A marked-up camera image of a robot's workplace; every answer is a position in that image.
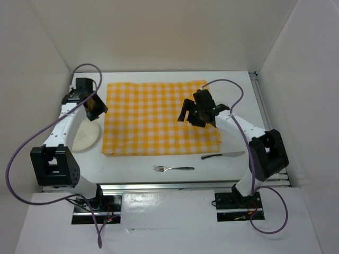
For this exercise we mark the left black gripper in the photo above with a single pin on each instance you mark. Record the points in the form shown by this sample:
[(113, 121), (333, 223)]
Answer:
[(100, 108)]

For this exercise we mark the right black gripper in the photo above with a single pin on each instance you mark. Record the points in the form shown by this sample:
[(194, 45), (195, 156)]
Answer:
[(187, 105)]

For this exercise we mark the cream round plate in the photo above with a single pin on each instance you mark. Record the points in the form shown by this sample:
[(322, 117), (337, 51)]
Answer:
[(87, 134)]

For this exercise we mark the clear plastic cup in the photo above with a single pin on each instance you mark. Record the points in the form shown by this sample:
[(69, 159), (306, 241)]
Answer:
[(225, 104)]

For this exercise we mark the yellow white checkered cloth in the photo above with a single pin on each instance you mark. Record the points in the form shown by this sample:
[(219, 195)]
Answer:
[(142, 121)]

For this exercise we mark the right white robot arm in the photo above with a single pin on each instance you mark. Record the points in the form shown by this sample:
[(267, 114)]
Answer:
[(266, 152)]

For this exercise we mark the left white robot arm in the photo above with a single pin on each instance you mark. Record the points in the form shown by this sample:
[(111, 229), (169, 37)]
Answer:
[(53, 163)]

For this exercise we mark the silver fork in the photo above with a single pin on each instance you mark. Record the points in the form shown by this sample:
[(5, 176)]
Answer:
[(164, 169)]

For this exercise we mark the black handled table knife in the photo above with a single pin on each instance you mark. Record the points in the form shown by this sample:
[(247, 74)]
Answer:
[(226, 154)]

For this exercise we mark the front aluminium rail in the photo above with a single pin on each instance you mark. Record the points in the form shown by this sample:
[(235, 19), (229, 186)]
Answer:
[(174, 186)]

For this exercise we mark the aluminium rail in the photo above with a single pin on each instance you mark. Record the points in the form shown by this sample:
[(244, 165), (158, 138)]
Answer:
[(267, 119), (174, 186)]

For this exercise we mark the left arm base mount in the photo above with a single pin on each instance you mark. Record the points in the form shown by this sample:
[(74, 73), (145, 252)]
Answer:
[(107, 211)]

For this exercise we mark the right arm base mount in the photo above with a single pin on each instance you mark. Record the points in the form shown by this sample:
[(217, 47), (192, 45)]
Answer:
[(230, 211)]

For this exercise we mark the right side aluminium rail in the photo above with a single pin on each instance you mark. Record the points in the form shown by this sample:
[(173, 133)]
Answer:
[(267, 119)]

